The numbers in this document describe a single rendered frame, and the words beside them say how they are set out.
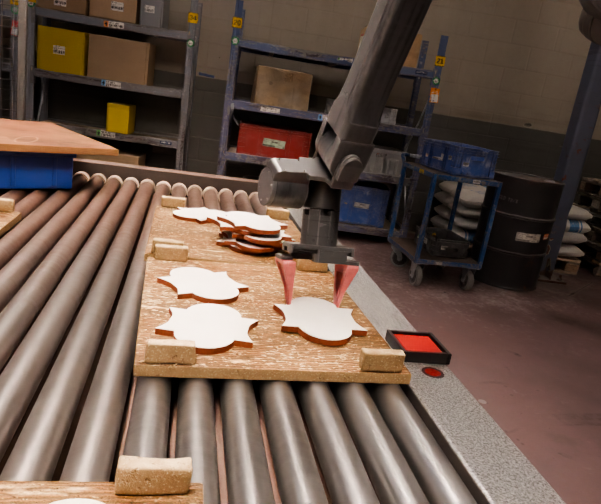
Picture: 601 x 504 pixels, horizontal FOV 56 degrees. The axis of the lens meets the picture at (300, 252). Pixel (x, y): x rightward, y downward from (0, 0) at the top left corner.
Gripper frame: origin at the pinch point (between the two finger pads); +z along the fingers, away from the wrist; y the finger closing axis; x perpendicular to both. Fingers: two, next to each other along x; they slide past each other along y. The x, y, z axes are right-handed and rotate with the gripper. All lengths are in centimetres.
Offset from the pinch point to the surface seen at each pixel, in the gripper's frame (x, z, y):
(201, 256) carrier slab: -23.9, -4.0, 16.4
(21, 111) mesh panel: -170, -46, 85
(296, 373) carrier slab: 18.3, 6.1, 6.0
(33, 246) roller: -27, -3, 47
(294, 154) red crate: -423, -69, -81
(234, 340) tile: 13.0, 3.5, 13.4
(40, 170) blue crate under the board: -72, -19, 56
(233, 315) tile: 5.4, 1.6, 12.9
